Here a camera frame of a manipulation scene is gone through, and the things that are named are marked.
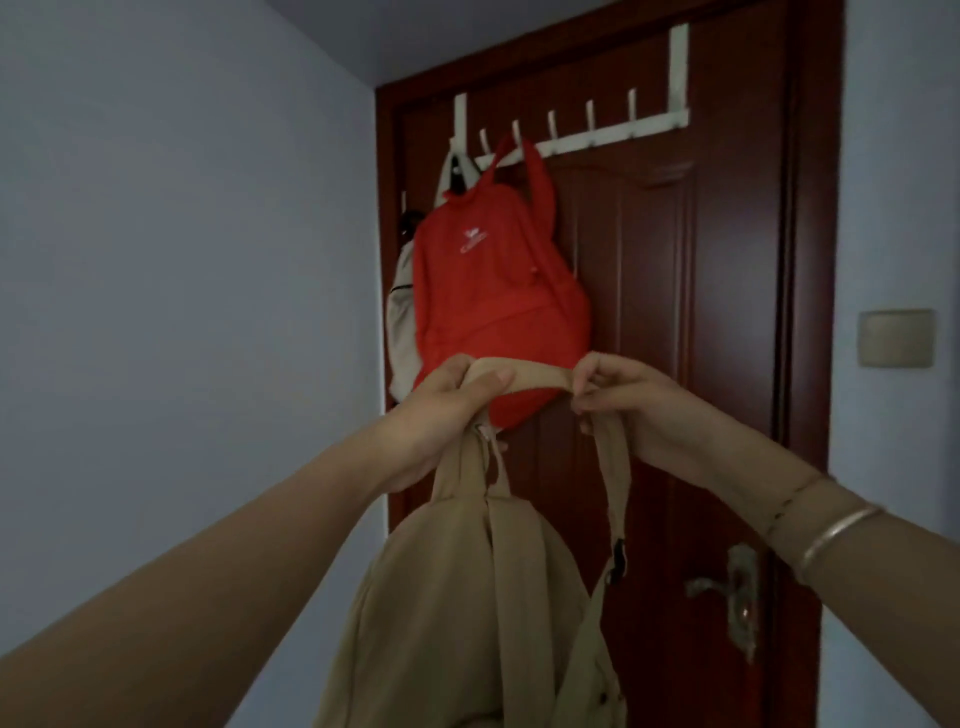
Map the person's right forearm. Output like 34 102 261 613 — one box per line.
708 423 960 728

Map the thin chain bracelet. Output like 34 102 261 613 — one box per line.
763 472 835 543

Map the silver bangle bracelet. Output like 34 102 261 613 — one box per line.
793 504 886 588

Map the white tote bag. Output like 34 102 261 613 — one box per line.
384 147 475 402

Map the person's right hand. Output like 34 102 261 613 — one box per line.
570 351 740 496

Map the beige backpack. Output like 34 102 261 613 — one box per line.
313 357 633 728

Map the person's left hand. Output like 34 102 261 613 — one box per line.
372 354 517 498

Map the red backpack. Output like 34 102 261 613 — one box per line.
411 136 594 432

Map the person's left forearm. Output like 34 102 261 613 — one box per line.
0 412 399 728

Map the silver door handle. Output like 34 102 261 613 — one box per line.
684 543 760 666

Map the dark red wooden door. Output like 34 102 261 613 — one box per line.
375 0 847 728

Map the beige wall switch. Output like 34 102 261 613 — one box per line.
857 308 937 370

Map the white over-door hook rack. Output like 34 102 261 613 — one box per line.
448 22 691 172

